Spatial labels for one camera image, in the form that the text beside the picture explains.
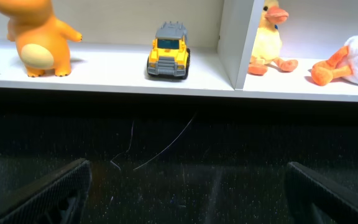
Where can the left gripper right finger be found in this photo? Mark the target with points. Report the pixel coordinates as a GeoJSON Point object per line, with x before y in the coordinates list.
{"type": "Point", "coordinates": [328, 196]}

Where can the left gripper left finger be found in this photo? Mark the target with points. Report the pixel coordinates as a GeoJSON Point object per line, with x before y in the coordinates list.
{"type": "Point", "coordinates": [36, 199]}

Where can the orange rubber toy figure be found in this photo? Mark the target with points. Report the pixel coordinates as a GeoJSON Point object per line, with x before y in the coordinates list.
{"type": "Point", "coordinates": [39, 37]}

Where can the grey and yellow toy truck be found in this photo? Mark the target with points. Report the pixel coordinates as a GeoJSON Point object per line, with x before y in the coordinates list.
{"type": "Point", "coordinates": [168, 56]}

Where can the white shelf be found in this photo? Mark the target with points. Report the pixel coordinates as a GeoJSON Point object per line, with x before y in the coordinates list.
{"type": "Point", "coordinates": [110, 68]}

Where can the yellow plush duck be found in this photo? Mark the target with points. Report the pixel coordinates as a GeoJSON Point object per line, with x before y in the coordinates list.
{"type": "Point", "coordinates": [267, 40]}

